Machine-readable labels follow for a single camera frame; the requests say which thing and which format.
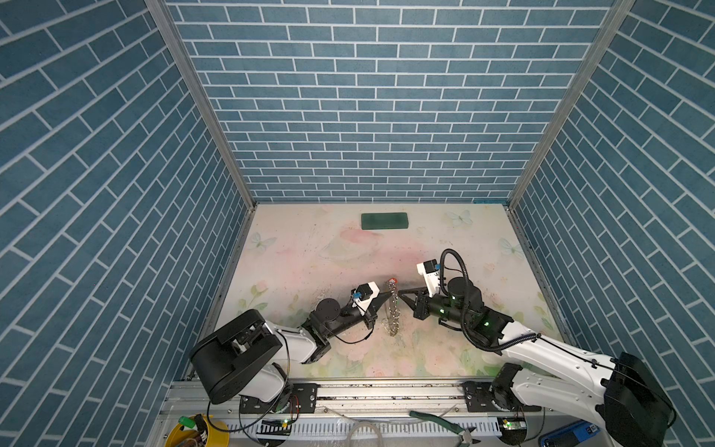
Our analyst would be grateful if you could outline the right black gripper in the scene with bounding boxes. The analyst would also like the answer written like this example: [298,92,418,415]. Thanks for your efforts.
[397,285,471,329]

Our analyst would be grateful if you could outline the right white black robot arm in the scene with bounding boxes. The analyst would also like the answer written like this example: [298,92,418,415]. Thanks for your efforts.
[398,249,677,446]

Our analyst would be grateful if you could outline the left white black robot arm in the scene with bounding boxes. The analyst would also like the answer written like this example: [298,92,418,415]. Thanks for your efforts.
[188,282,392,405]

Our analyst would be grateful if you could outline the dark green sponge block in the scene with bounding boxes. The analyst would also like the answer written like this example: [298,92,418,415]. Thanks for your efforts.
[360,212,409,231]

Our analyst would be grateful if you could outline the clear plastic tube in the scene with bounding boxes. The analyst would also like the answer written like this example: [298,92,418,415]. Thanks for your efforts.
[344,420,385,447]

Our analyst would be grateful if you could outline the yellow tape roll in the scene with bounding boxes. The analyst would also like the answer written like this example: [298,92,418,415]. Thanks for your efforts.
[165,415,230,447]

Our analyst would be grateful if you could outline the blue black device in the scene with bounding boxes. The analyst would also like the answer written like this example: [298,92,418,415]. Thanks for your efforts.
[538,421,601,447]

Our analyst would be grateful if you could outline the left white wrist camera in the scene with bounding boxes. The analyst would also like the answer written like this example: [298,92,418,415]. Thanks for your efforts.
[351,281,380,315]

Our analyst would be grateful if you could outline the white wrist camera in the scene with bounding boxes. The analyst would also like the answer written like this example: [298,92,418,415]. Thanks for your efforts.
[416,259,441,297]
[351,281,380,315]

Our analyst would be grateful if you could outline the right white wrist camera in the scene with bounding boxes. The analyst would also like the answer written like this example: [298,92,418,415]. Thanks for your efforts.
[416,259,441,297]

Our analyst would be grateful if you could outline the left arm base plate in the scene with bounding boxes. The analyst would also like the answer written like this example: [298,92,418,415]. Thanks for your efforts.
[239,383,318,415]

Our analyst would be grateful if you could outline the aluminium rail frame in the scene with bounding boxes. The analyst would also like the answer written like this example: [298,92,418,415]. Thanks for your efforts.
[146,378,616,446]

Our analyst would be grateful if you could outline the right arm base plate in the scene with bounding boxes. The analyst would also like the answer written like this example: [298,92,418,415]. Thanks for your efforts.
[461,381,542,413]

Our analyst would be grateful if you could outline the green handled pliers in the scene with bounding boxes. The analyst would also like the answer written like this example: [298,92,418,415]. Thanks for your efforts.
[409,411,474,447]

